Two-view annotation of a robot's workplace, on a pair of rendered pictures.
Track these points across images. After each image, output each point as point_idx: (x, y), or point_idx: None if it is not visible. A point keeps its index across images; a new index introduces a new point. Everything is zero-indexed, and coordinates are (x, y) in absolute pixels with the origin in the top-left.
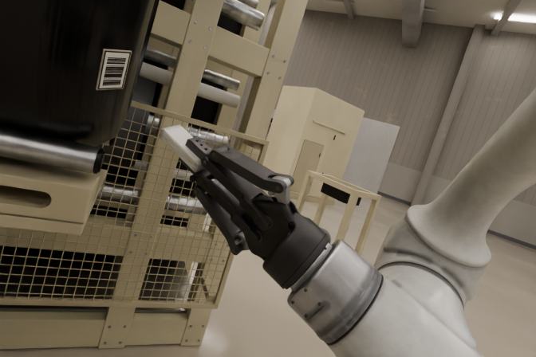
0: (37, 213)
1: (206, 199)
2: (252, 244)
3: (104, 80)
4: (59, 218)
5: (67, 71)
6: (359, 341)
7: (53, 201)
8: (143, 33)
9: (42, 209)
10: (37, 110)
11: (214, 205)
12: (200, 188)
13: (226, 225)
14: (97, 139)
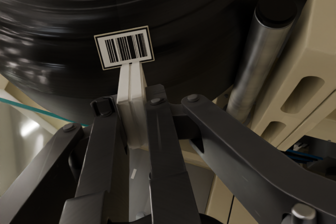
0: (332, 86)
1: (204, 160)
2: None
3: (139, 55)
4: None
5: None
6: None
7: (316, 75)
8: (74, 3)
9: (327, 82)
10: (204, 72)
11: (214, 166)
12: (189, 140)
13: (254, 213)
14: None
